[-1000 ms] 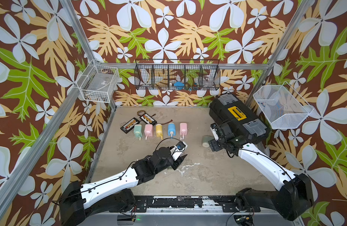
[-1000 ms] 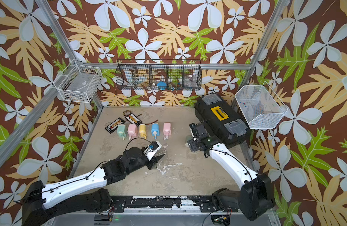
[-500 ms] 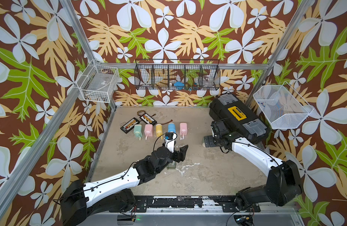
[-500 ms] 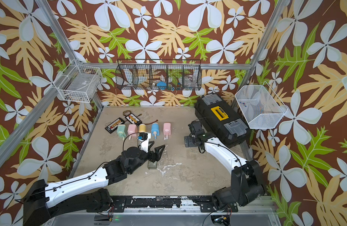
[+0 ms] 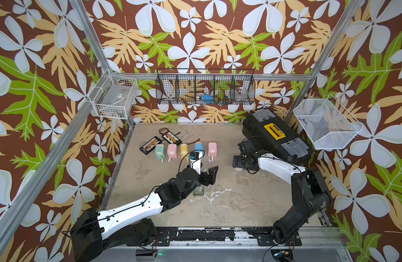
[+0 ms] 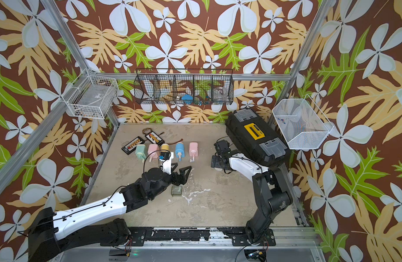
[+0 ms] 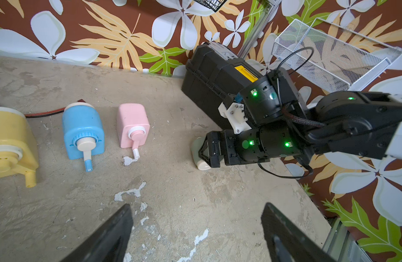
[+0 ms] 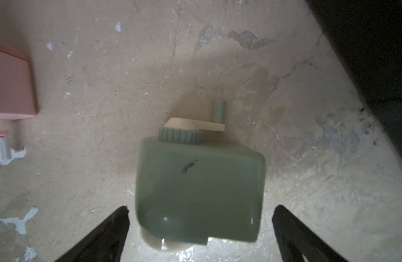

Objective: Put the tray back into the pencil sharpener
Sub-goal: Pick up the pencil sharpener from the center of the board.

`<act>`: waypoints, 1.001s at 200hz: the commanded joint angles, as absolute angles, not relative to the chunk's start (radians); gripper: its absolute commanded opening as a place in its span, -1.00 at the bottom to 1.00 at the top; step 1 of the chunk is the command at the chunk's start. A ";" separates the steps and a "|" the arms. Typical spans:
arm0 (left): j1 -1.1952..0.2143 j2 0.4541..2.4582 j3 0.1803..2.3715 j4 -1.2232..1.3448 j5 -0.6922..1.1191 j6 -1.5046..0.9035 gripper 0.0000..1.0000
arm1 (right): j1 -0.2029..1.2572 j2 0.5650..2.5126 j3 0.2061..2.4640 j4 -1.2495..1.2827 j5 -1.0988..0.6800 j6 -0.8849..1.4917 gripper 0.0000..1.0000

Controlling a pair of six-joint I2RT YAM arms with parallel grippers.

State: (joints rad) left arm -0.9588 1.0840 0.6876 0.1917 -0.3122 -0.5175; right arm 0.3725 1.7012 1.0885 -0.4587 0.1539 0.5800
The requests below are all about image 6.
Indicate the black charging board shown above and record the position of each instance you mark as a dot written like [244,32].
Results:
[131,146]
[154,138]

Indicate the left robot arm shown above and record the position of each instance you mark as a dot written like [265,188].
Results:
[53,232]

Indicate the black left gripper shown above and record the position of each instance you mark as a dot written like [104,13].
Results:
[182,179]

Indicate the black wire basket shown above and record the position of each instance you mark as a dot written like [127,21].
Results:
[185,87]

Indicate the blue pencil sharpener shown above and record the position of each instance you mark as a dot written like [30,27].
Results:
[180,150]

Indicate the aluminium frame post left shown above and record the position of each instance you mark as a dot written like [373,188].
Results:
[76,52]

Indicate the pink pencil sharpener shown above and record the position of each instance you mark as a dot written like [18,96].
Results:
[153,152]
[193,151]

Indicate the black charging board left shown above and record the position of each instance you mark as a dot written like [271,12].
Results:
[131,146]

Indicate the black yellow-latch toolbox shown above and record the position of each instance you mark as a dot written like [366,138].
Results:
[256,139]

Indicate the black charging board right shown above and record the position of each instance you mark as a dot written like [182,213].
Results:
[154,138]

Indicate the aluminium frame post right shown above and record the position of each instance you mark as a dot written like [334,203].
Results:
[310,38]

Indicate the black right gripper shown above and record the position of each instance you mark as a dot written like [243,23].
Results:
[216,162]

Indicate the aluminium frame post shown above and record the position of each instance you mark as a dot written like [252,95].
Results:
[310,38]
[76,52]

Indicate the green pencil sharpener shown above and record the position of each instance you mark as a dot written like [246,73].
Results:
[141,152]

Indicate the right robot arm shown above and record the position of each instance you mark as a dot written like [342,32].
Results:
[271,192]

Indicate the white mesh basket right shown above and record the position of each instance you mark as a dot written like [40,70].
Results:
[302,123]

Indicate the white wire basket left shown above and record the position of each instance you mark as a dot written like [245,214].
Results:
[91,95]

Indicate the yellow pencil sharpener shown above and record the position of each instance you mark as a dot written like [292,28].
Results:
[165,148]

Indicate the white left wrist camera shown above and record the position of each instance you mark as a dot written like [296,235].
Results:
[165,160]

